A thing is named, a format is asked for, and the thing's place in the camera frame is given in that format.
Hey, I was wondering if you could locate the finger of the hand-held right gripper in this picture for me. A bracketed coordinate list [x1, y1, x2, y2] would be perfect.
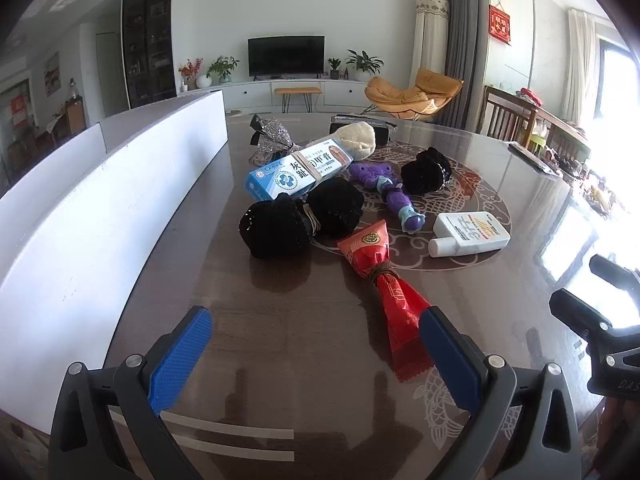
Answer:
[589, 254, 640, 291]
[549, 289, 617, 344]

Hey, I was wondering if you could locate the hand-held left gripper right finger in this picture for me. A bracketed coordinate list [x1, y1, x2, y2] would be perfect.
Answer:
[419, 306, 583, 480]

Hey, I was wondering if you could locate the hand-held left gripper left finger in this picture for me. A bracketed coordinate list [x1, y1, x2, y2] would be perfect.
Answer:
[47, 305, 214, 480]

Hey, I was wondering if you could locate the red packet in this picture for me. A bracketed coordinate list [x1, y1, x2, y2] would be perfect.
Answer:
[336, 221, 435, 383]

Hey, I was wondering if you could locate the white bottle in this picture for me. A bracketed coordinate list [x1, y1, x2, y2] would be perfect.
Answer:
[428, 211, 512, 259]

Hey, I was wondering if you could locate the black fuzzy pair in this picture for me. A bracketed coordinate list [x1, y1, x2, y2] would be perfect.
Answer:
[238, 178, 365, 260]

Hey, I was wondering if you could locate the purple plastic toy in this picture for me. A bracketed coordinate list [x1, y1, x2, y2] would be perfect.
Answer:
[348, 161, 426, 233]

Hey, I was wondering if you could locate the small black fuzzy bundle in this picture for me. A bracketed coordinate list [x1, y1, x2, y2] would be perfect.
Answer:
[400, 147, 453, 197]

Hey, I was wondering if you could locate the blue white medicine box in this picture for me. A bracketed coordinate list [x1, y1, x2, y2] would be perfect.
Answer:
[245, 136, 353, 204]

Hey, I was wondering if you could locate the cream knitted sock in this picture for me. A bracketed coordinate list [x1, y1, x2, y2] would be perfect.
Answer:
[327, 122, 378, 161]

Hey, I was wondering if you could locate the silver sequin bow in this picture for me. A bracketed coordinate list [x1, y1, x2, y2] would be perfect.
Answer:
[248, 114, 301, 167]

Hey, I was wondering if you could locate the brown patterned desktop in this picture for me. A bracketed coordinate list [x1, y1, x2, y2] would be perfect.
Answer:
[0, 110, 608, 480]

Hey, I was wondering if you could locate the large white foam board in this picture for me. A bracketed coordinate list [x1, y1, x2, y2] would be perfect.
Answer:
[0, 91, 231, 436]

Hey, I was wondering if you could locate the cluttered dining table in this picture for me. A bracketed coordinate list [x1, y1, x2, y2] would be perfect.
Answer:
[520, 87, 626, 211]

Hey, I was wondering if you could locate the wooden dining chair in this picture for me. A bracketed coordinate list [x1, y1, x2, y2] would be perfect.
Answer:
[484, 86, 543, 148]

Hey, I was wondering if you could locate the white sheer curtain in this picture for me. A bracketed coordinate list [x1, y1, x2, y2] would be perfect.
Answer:
[560, 7, 598, 121]

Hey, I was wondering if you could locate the black printed box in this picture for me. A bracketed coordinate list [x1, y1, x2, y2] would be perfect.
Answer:
[329, 114, 393, 146]

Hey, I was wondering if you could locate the orange lounge chair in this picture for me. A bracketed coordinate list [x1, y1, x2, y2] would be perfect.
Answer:
[364, 68, 464, 122]

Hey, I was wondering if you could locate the wooden side cabinet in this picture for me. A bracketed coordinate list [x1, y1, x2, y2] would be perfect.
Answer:
[65, 97, 86, 136]

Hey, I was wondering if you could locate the grey curtain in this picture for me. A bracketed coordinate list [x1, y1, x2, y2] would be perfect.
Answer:
[434, 0, 488, 131]

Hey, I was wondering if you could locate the white television cabinet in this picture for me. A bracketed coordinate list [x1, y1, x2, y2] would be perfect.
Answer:
[177, 79, 376, 115]

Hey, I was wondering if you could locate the red flower arrangement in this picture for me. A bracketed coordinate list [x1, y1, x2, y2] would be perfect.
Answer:
[178, 58, 204, 92]

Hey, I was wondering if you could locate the wooden bench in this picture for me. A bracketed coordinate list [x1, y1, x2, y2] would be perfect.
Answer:
[274, 87, 322, 113]

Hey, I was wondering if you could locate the covered floor air conditioner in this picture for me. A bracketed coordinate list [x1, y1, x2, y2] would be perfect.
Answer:
[410, 0, 451, 106]

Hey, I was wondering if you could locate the green potted plant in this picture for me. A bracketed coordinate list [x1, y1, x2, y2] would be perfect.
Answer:
[206, 55, 240, 84]

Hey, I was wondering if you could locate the large leafy potted plant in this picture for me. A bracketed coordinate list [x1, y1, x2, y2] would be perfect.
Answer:
[345, 50, 385, 82]

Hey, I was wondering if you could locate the black television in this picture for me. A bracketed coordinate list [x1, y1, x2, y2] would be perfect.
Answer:
[248, 36, 326, 81]

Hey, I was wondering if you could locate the dark display cabinet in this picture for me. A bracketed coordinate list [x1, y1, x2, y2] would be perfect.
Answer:
[122, 0, 178, 110]

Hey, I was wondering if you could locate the red wall hanging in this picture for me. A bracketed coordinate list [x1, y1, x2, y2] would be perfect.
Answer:
[489, 4, 512, 46]

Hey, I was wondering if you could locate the framed wall painting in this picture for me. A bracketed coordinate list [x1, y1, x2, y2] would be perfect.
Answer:
[44, 51, 61, 97]

